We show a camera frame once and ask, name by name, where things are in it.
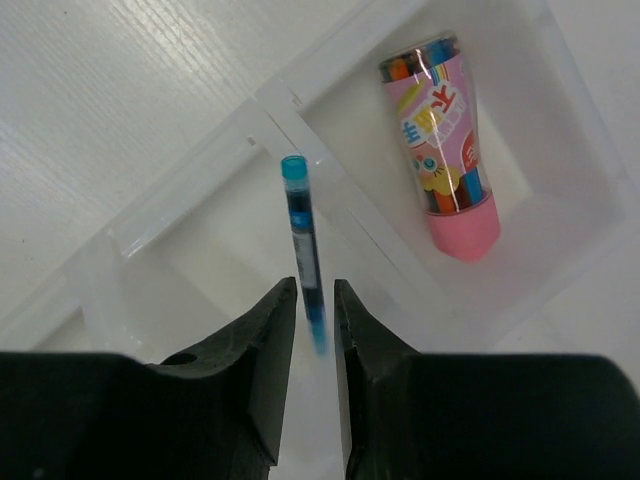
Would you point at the teal pen refill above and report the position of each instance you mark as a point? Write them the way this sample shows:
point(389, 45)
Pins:
point(294, 171)

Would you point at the pink capped glue bottle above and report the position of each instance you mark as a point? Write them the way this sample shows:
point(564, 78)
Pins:
point(432, 96)

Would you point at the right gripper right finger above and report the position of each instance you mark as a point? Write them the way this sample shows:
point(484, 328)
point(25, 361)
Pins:
point(414, 415)

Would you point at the clear plastic compartment tray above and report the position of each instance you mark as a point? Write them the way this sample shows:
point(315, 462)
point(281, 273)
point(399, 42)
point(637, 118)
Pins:
point(142, 206)

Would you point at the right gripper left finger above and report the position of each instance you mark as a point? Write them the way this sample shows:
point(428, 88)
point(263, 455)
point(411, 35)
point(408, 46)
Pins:
point(214, 410)

